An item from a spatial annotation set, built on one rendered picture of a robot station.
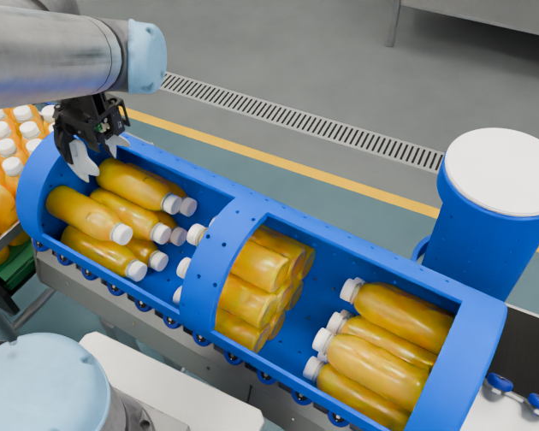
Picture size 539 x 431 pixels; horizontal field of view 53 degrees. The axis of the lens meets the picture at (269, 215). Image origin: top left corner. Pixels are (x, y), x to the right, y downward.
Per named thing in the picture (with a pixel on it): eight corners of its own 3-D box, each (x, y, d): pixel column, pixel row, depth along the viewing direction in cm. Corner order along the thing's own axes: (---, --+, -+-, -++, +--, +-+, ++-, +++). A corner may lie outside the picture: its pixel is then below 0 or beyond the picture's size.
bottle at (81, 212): (75, 191, 116) (137, 223, 110) (58, 218, 115) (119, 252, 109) (56, 179, 110) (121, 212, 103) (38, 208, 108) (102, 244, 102)
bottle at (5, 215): (-2, 244, 129) (-34, 196, 116) (14, 222, 134) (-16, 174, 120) (23, 249, 128) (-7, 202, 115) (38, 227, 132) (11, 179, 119)
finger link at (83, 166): (96, 200, 86) (90, 150, 80) (68, 186, 88) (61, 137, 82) (109, 191, 88) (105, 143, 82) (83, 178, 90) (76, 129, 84)
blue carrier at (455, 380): (422, 482, 91) (456, 452, 67) (53, 264, 121) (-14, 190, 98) (480, 341, 104) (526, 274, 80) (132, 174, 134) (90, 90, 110)
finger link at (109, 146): (133, 168, 91) (111, 137, 83) (107, 156, 93) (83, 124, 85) (144, 154, 92) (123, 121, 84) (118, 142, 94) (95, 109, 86)
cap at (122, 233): (129, 227, 108) (136, 231, 108) (119, 244, 108) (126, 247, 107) (119, 221, 105) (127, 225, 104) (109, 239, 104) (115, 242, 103)
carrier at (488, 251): (468, 315, 198) (390, 301, 203) (564, 138, 131) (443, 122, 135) (469, 389, 181) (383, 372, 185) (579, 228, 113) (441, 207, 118)
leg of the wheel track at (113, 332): (155, 413, 193) (112, 330, 144) (142, 404, 195) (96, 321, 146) (165, 399, 196) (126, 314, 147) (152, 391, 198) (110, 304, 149)
